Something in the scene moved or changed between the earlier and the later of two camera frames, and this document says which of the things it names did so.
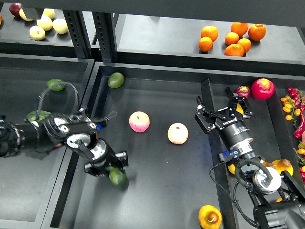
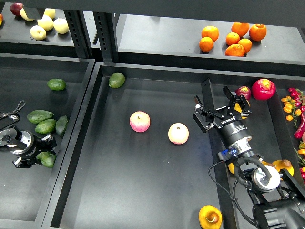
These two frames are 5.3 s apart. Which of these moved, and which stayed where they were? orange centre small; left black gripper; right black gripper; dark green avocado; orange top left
Moved: dark green avocado; left black gripper
Stayed: right black gripper; orange centre small; orange top left
